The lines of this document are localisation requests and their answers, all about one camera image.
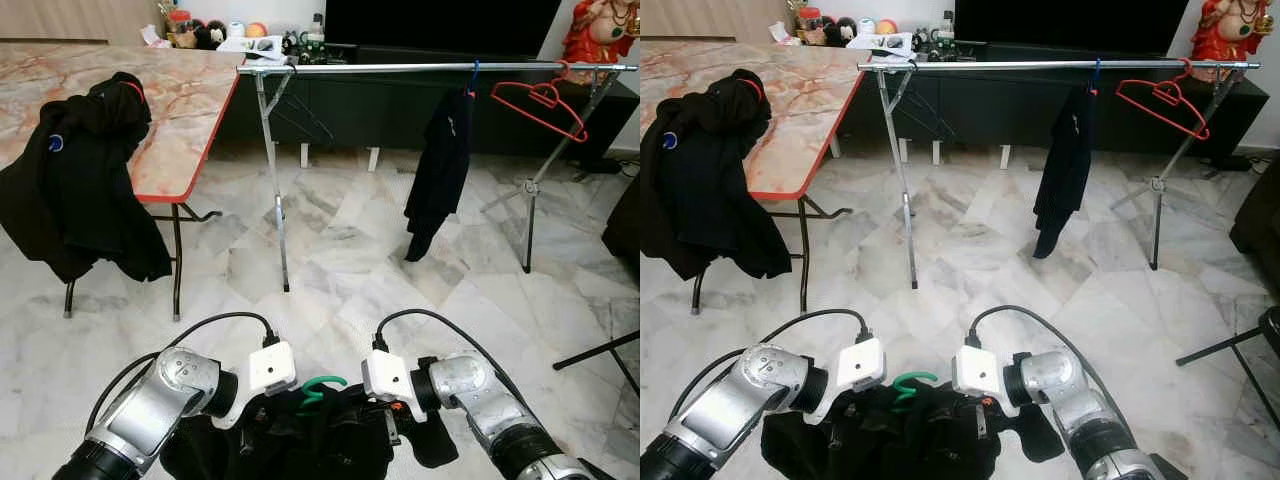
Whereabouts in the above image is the green plastic hanger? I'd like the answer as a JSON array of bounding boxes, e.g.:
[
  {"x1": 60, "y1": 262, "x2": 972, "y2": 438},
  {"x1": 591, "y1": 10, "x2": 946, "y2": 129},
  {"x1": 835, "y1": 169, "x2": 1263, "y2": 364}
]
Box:
[
  {"x1": 890, "y1": 372, "x2": 941, "y2": 403},
  {"x1": 298, "y1": 375, "x2": 349, "y2": 406}
]

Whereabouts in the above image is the black cloth green logo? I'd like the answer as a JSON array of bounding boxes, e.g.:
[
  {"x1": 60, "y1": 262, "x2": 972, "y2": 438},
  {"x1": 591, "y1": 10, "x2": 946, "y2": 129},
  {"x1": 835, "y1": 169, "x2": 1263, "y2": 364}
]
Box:
[
  {"x1": 160, "y1": 385, "x2": 461, "y2": 480},
  {"x1": 760, "y1": 382, "x2": 1066, "y2": 480}
]

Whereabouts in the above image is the black shirt red collar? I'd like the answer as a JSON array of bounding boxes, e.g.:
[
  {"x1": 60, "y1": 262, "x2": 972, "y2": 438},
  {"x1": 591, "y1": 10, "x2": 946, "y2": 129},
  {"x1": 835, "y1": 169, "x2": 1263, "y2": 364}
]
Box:
[
  {"x1": 655, "y1": 68, "x2": 794, "y2": 281},
  {"x1": 40, "y1": 72, "x2": 173, "y2": 284}
]

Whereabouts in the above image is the red plastic hanger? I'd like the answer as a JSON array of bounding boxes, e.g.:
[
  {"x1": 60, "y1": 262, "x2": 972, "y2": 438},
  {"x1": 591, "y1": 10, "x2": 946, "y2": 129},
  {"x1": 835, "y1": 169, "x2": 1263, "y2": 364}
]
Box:
[
  {"x1": 1115, "y1": 58, "x2": 1211, "y2": 141},
  {"x1": 491, "y1": 62, "x2": 589, "y2": 143}
]

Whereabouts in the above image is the black metal folding chair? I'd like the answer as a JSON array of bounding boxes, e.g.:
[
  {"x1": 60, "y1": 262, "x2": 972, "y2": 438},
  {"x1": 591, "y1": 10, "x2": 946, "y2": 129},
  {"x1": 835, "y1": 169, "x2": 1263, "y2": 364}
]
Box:
[
  {"x1": 1175, "y1": 305, "x2": 1280, "y2": 431},
  {"x1": 552, "y1": 330, "x2": 640, "y2": 396}
]

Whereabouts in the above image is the navy t-shirt white print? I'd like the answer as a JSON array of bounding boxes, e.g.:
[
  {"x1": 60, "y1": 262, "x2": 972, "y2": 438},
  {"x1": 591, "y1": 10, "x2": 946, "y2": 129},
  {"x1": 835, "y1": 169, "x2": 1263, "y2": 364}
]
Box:
[
  {"x1": 404, "y1": 88, "x2": 477, "y2": 263},
  {"x1": 1032, "y1": 85, "x2": 1096, "y2": 259}
]

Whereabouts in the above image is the black low tv console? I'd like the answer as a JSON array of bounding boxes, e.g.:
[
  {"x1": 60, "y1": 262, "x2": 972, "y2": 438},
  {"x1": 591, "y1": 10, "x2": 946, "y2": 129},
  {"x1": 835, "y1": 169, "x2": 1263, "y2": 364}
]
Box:
[
  {"x1": 215, "y1": 45, "x2": 640, "y2": 171},
  {"x1": 840, "y1": 42, "x2": 1271, "y2": 171}
]

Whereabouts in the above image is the marble folding table red edge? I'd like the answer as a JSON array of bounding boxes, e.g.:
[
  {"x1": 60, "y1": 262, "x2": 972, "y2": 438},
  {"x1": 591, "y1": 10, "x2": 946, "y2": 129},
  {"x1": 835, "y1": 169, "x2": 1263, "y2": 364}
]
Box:
[
  {"x1": 0, "y1": 42, "x2": 244, "y2": 321},
  {"x1": 640, "y1": 40, "x2": 866, "y2": 313}
]

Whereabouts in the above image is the dark brown fabric sofa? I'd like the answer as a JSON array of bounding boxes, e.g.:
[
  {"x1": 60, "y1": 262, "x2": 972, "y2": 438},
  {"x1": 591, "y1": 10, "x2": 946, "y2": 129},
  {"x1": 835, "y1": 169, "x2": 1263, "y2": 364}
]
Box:
[{"x1": 1230, "y1": 185, "x2": 1280, "y2": 266}]

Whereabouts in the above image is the silver metal clothes rack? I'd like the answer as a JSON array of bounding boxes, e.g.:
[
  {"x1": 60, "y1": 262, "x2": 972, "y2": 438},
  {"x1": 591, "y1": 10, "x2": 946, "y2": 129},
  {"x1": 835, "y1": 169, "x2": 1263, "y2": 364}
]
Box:
[
  {"x1": 237, "y1": 60, "x2": 640, "y2": 293},
  {"x1": 857, "y1": 58, "x2": 1263, "y2": 291}
]

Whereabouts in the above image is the white magazine stack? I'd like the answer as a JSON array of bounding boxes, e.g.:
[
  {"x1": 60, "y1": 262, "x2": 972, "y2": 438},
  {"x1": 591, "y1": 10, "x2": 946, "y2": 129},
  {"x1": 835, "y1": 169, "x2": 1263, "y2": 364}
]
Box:
[
  {"x1": 217, "y1": 35, "x2": 291, "y2": 63},
  {"x1": 845, "y1": 32, "x2": 916, "y2": 61}
]

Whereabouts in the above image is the black flat television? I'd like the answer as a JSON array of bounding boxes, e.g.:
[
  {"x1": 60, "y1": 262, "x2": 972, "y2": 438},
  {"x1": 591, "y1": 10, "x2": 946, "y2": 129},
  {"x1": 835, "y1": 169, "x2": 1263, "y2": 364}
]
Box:
[
  {"x1": 323, "y1": 0, "x2": 564, "y2": 58},
  {"x1": 953, "y1": 0, "x2": 1191, "y2": 56}
]

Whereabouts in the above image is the light wooden sideboard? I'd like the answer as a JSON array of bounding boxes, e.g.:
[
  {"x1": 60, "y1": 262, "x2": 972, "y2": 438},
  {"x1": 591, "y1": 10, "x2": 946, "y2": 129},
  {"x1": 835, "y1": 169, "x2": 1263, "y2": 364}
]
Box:
[
  {"x1": 0, "y1": 0, "x2": 166, "y2": 46},
  {"x1": 640, "y1": 0, "x2": 791, "y2": 43}
]

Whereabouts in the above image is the red laughing buddha statue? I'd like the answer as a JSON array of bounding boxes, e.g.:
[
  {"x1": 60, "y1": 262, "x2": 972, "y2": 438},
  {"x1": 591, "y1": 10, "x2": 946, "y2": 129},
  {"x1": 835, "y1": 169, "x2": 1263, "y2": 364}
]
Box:
[
  {"x1": 562, "y1": 0, "x2": 640, "y2": 66},
  {"x1": 1190, "y1": 0, "x2": 1266, "y2": 63}
]

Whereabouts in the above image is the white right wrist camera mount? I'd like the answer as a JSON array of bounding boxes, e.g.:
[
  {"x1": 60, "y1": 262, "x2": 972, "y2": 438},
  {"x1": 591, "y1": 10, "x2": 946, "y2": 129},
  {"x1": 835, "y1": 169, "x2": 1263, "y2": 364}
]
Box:
[
  {"x1": 362, "y1": 350, "x2": 419, "y2": 411},
  {"x1": 952, "y1": 345, "x2": 1009, "y2": 406}
]

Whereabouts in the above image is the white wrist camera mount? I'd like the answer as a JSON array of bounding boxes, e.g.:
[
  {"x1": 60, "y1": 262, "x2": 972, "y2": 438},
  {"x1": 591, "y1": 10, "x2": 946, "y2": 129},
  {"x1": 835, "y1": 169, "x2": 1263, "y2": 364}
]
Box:
[
  {"x1": 362, "y1": 350, "x2": 419, "y2": 411},
  {"x1": 832, "y1": 338, "x2": 887, "y2": 396},
  {"x1": 240, "y1": 341, "x2": 298, "y2": 399},
  {"x1": 952, "y1": 345, "x2": 1009, "y2": 406}
]

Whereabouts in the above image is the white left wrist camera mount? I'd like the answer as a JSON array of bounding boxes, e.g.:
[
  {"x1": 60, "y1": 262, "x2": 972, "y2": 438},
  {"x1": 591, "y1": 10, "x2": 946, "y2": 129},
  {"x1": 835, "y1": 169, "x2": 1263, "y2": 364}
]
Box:
[
  {"x1": 240, "y1": 341, "x2": 298, "y2": 399},
  {"x1": 832, "y1": 338, "x2": 887, "y2": 396}
]

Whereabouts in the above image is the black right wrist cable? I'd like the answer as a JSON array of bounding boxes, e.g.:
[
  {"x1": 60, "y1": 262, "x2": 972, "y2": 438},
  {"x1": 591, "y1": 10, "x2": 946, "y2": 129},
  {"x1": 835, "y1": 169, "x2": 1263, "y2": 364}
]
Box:
[
  {"x1": 965, "y1": 305, "x2": 1131, "y2": 421},
  {"x1": 373, "y1": 308, "x2": 541, "y2": 421}
]

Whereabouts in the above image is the thin black wire hanger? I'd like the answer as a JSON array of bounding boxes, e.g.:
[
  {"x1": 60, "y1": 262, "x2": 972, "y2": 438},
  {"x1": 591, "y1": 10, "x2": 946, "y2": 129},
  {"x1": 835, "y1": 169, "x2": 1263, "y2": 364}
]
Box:
[
  {"x1": 893, "y1": 70, "x2": 951, "y2": 141},
  {"x1": 275, "y1": 72, "x2": 336, "y2": 143}
]

